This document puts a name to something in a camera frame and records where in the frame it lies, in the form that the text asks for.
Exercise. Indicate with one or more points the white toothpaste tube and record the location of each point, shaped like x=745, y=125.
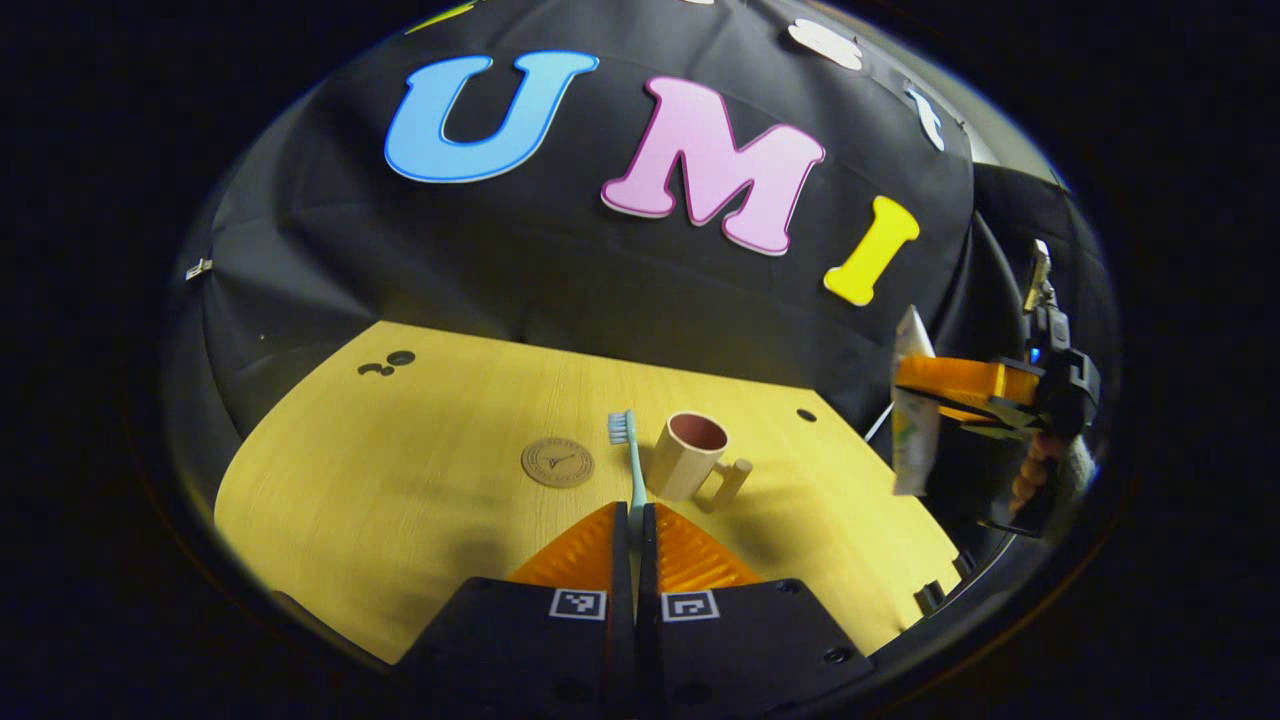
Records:
x=912, y=430

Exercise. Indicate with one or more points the light blue toothbrush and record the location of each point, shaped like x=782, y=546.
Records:
x=636, y=480

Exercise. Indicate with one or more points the beige cup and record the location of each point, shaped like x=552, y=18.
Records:
x=680, y=465

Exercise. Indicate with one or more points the silver metal clip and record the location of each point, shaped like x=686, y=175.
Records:
x=198, y=268

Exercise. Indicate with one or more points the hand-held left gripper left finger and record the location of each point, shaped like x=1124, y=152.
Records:
x=530, y=650

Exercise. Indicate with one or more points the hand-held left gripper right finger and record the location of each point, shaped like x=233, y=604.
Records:
x=740, y=650

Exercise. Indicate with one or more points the black backdrop cloth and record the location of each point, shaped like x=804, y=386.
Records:
x=520, y=260

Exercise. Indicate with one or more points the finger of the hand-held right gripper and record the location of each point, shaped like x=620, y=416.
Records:
x=965, y=380
x=1000, y=422

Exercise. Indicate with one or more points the round cork coaster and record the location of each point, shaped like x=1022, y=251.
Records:
x=557, y=463

